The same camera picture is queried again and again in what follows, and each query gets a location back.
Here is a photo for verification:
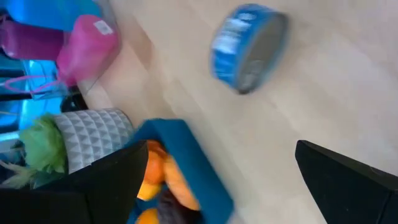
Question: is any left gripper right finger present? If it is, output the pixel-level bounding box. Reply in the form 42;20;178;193
294;139;398;224

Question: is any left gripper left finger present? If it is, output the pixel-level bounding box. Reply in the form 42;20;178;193
0;139;149;224

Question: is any yellow-orange mango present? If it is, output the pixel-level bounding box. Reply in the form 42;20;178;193
136;182;162;202

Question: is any smooth orange fruit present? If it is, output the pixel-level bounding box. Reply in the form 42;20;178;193
134;207;160;224

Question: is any red-orange lumpy food item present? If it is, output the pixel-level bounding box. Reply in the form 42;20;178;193
143;139;167;185

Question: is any dark purple food item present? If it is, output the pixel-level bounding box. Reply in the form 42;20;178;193
157;189;203;224

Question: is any pink squeeze bottle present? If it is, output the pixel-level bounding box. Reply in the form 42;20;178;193
2;14;122;96

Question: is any purple squeeze bottle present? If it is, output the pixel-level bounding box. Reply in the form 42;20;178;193
0;18;66;62

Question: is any blue label tin can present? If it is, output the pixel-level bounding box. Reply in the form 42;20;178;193
210;2;290;96

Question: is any succulent in white patterned pot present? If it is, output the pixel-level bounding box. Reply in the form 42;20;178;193
0;107;135;190

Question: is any teal plastic bin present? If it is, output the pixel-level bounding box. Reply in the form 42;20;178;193
126;118;234;224

